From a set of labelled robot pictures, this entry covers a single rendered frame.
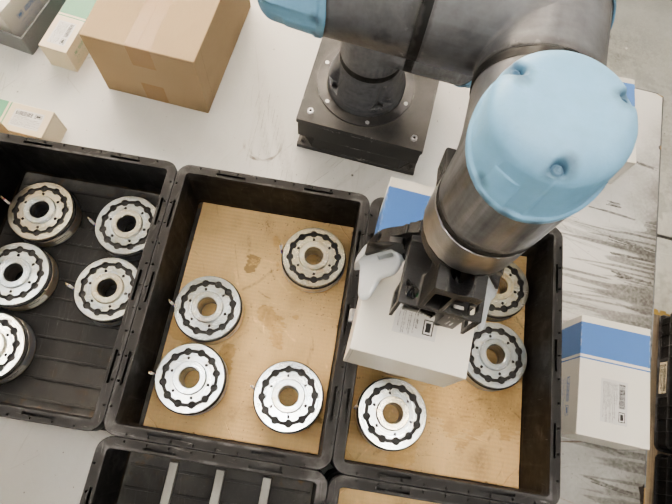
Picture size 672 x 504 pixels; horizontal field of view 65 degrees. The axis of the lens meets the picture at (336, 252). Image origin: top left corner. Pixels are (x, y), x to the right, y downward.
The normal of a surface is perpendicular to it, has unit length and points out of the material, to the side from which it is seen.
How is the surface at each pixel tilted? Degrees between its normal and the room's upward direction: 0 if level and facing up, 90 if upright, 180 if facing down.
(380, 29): 83
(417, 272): 1
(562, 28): 1
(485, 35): 62
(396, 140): 3
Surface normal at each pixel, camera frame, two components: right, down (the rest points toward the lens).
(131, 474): 0.06, -0.33
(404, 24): -0.22, 0.76
